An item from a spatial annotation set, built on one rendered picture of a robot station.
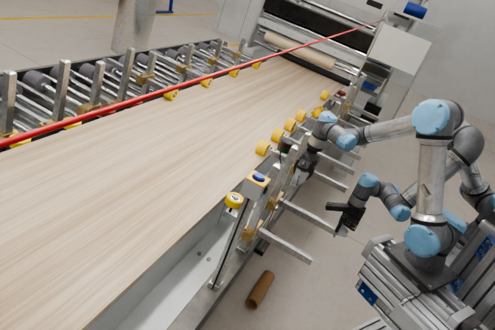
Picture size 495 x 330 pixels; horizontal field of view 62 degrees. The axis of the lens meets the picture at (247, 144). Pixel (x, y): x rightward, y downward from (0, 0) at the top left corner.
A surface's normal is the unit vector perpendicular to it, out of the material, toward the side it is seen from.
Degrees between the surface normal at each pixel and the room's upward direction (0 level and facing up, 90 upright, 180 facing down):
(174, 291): 0
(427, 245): 97
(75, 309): 0
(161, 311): 0
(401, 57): 90
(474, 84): 90
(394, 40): 90
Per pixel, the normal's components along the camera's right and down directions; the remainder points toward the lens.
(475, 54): -0.41, 0.29
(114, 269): 0.32, -0.85
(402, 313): -0.79, 0.02
